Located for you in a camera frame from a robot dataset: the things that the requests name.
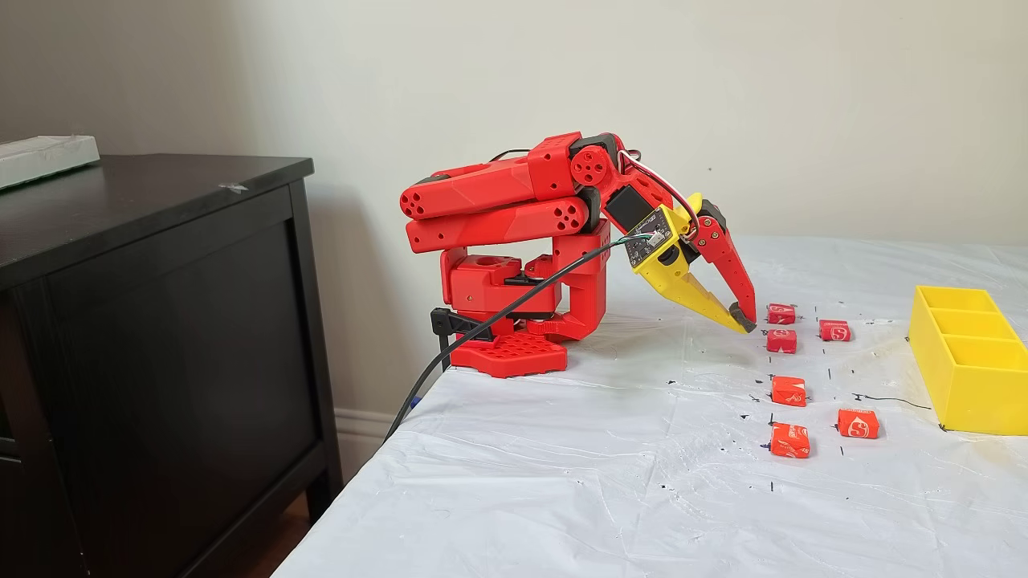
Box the black camera cable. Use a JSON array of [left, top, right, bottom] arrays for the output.
[[384, 233, 655, 442]]

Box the black table clamp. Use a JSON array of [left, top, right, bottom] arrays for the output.
[[430, 307, 492, 374]]

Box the white plastic table cover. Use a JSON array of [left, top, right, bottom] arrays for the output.
[[269, 233, 1028, 578]]

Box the camera board in yellow mount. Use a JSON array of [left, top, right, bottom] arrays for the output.
[[625, 207, 675, 267]]

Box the white foam tray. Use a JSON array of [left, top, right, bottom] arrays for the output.
[[0, 135, 101, 192]]

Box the yellow three-compartment box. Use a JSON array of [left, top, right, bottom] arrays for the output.
[[908, 285, 1028, 437]]

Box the red white black servo wire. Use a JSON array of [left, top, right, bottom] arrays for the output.
[[618, 151, 700, 238]]

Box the black wooden cabinet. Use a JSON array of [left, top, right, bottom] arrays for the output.
[[0, 154, 344, 578]]

